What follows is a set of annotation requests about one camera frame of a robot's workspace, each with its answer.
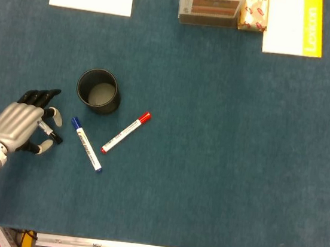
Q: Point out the pink white package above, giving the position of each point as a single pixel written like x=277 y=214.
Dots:
x=3 y=239

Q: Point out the red print wrapped package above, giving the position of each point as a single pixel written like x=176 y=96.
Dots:
x=253 y=14

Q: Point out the black mesh pen cup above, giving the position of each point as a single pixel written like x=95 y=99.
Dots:
x=106 y=109

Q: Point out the black marker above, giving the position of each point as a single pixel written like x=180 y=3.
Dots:
x=50 y=133

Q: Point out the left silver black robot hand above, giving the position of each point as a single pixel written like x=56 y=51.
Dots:
x=14 y=124

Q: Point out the blue-capped white marker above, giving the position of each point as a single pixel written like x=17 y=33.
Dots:
x=87 y=145

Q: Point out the yellow black tool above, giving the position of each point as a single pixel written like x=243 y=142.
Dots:
x=28 y=240

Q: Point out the blue felt table mat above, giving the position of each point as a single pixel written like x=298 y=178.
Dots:
x=211 y=135

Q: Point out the red-capped white marker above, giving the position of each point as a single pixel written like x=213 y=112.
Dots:
x=124 y=133

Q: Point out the yellow white Lexicon notebook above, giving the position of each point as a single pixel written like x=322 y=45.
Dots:
x=285 y=27

